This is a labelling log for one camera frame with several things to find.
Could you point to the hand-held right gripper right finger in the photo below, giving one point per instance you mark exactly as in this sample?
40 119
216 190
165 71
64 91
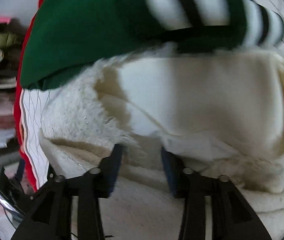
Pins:
168 171

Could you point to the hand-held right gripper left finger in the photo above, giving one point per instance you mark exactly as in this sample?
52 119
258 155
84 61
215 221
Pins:
115 166

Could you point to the white fuzzy sweater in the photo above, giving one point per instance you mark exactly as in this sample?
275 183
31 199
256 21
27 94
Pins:
194 100

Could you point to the row of hanging clothes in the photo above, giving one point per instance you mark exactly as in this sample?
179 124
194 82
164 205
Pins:
4 41

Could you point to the red floral blanket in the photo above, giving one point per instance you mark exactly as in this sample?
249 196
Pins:
17 110

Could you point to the glass side table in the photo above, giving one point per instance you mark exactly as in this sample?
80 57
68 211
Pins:
2 200

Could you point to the green sweater with striped cuffs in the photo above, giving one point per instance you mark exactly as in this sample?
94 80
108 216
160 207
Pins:
82 30

